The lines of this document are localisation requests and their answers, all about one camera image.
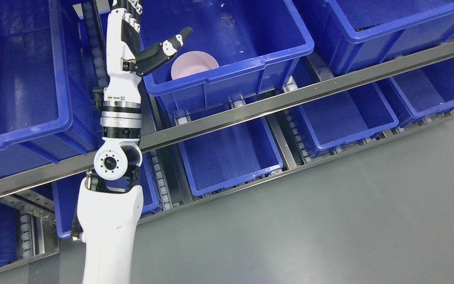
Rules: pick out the upper right blue bin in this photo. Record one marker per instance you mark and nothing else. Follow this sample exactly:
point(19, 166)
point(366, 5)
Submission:
point(354, 34)

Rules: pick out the lower middle blue bin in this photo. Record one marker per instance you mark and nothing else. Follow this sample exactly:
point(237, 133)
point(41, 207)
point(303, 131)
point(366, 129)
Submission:
point(229, 157)

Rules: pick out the steel shelf rack frame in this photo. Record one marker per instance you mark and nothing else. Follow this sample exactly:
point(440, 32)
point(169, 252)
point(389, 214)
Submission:
point(266, 108)

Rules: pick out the upper middle blue bin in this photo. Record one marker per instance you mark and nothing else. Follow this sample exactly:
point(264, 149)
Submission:
point(257, 44)

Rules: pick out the lower left blue bin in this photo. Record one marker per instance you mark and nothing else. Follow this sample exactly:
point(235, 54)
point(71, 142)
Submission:
point(156, 194)

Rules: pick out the pink bowl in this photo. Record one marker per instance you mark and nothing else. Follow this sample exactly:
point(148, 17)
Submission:
point(191, 63)

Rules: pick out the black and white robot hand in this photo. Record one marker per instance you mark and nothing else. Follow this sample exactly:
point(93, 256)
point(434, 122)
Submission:
point(123, 42)

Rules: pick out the upper left blue bin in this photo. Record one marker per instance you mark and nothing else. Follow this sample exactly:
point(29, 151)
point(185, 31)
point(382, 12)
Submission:
point(47, 111)

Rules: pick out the lower far right blue bin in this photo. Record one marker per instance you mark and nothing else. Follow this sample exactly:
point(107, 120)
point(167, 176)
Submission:
point(420, 93)

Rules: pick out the blue bin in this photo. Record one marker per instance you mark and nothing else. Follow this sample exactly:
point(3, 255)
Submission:
point(156, 194)
point(257, 44)
point(229, 157)
point(420, 93)
point(342, 119)
point(354, 34)
point(47, 111)

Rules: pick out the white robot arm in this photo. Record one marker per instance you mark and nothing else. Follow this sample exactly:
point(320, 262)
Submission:
point(110, 200)

